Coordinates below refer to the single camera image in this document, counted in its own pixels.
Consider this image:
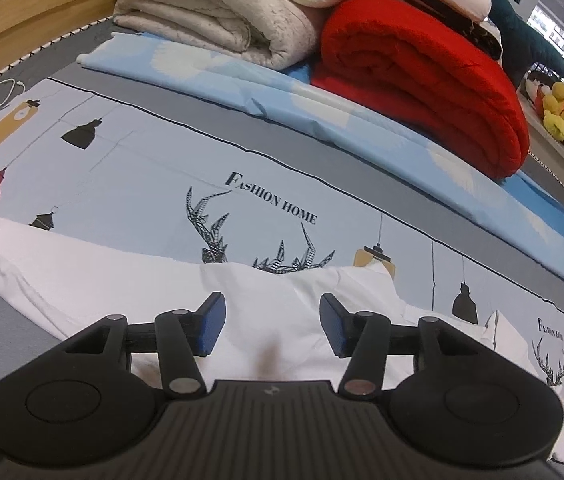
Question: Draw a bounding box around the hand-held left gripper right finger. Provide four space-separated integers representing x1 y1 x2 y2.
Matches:
319 293 488 401

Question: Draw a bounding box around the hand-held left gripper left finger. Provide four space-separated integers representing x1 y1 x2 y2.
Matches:
62 291 227 401

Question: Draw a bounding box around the red folded blanket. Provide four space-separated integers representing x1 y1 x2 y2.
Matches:
310 0 530 180

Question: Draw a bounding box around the light blue folded duvet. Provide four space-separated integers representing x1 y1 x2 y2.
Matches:
76 31 564 302

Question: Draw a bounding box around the beige folded quilt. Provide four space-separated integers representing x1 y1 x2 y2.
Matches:
113 0 351 70

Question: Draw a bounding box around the white small garment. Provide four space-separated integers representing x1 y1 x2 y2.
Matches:
0 215 564 467

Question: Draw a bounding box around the beige studded bed edge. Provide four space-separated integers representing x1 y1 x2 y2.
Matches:
516 85 564 248

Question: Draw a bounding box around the dark teal garment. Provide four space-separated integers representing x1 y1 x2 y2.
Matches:
432 0 564 87

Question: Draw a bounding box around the yellow plush toy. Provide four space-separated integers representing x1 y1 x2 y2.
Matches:
541 81 564 140

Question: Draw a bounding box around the printed grey bed sheet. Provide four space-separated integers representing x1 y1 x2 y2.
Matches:
0 20 564 480

